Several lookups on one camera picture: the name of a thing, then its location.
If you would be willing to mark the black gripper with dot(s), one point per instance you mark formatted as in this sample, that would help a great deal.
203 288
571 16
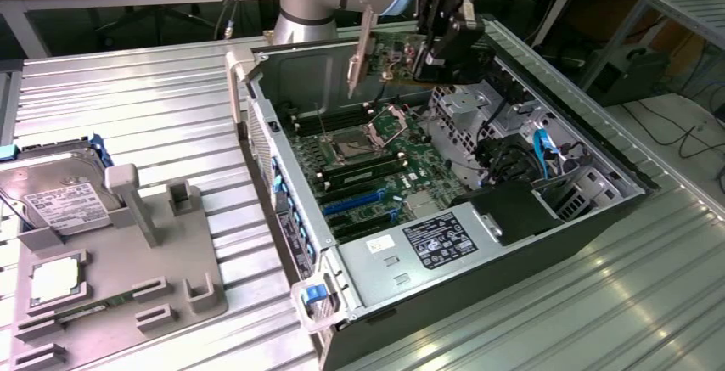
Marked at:
453 31

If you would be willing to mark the green GPU with metal bracket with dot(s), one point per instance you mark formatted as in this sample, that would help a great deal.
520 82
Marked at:
390 54

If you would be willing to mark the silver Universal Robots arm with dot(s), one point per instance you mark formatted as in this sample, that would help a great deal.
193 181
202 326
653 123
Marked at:
306 1

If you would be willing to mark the metal disk bay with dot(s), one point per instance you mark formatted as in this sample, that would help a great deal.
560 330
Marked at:
470 108

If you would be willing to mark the metal socket cover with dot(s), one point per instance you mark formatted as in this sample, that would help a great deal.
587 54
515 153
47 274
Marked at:
388 121

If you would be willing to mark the black RAM slot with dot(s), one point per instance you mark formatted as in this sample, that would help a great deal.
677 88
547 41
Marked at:
332 119

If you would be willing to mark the thin locking lever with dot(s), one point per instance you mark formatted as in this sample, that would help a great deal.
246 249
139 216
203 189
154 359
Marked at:
324 127

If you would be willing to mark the green motherboard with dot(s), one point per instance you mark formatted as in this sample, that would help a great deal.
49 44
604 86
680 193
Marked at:
420 167

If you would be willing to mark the black box on floor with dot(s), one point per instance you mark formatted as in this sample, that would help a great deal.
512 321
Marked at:
629 76

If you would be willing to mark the CPU socket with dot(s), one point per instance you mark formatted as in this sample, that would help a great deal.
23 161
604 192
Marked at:
349 146

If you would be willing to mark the green RAM stick in slot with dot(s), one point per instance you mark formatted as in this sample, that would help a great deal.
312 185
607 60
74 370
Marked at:
362 172

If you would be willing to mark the tall grey corner fixture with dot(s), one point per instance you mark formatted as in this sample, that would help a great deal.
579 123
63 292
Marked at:
238 82

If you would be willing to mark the silver chipset heatsink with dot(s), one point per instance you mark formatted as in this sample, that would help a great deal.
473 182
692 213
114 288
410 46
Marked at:
422 204

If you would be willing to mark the metal slat shelf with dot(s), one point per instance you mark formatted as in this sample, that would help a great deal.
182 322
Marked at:
691 10

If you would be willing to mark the long blue expansion slot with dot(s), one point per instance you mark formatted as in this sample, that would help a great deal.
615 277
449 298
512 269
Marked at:
354 202

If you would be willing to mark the black plastic air shroud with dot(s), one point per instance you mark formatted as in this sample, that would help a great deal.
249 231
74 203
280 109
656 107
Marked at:
519 214

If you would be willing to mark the black expansion slot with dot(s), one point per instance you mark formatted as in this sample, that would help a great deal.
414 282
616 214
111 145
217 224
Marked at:
362 226

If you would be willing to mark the black stand base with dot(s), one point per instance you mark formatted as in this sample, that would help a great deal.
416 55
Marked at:
153 18

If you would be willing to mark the silver power supply with label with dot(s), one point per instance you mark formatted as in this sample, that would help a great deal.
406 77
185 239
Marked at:
430 256

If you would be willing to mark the black open PC case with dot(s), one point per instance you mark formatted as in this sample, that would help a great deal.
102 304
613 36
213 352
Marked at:
511 286

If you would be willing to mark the blue case latch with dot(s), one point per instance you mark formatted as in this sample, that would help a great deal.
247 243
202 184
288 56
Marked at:
314 294

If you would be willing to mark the blue disk caddy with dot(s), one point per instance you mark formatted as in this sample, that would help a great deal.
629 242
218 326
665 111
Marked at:
97 150

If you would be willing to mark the grey corner fixture with latch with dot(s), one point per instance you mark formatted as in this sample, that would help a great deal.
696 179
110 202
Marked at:
312 316

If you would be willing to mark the silver hard disk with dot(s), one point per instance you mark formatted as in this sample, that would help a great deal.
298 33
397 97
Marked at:
51 192

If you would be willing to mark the grey parts rack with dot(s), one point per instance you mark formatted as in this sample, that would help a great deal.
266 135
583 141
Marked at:
125 269

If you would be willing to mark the silver CPU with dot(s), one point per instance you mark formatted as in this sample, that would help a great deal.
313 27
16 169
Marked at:
55 279

